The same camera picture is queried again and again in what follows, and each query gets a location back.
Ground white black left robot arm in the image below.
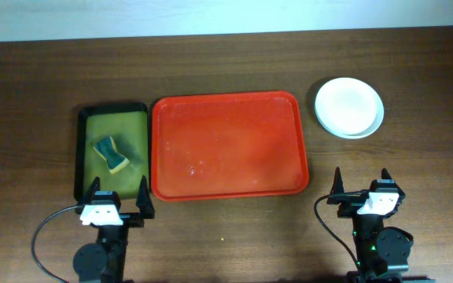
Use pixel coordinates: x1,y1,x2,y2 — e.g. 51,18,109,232
72,177,155,283

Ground light blue plate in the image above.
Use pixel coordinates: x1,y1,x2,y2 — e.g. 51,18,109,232
315,94,385,139

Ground green yellow sponge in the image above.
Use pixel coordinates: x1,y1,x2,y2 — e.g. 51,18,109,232
93,136,130,175

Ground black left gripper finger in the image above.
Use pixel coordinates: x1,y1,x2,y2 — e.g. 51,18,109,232
80,177,100,204
136,175,154,215

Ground black tray with soapy water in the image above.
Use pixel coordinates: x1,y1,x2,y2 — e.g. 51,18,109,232
73,101,150,201

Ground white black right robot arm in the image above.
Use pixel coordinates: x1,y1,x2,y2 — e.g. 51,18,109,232
324,168,432,283

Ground red plastic tray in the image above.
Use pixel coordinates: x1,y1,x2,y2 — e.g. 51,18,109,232
151,90,310,201

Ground white plate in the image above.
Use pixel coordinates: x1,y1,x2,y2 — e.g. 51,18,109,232
315,77,384,139

